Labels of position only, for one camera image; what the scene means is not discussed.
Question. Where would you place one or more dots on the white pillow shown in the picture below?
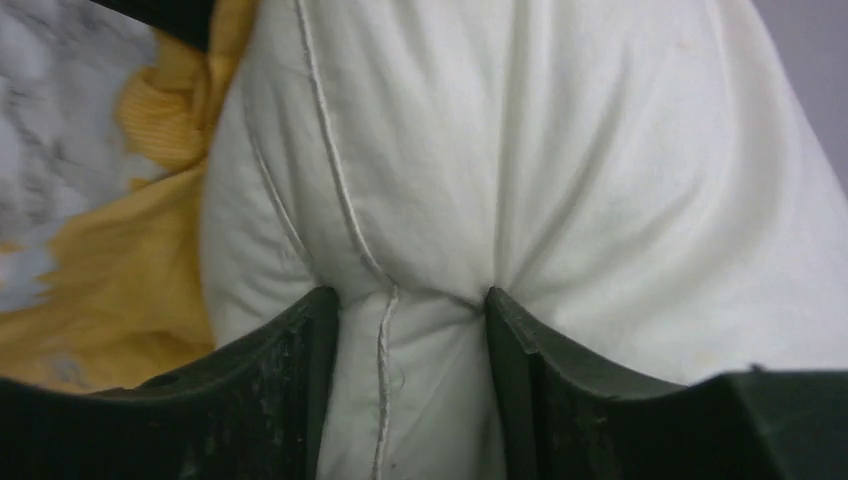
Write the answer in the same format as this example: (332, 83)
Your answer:
(639, 175)

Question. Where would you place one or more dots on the yellow Mickey Mouse pillowcase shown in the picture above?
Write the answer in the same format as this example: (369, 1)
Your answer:
(106, 125)

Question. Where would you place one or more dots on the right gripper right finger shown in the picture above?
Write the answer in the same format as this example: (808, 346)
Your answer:
(569, 413)

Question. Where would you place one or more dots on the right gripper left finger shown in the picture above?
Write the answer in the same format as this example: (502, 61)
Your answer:
(253, 409)

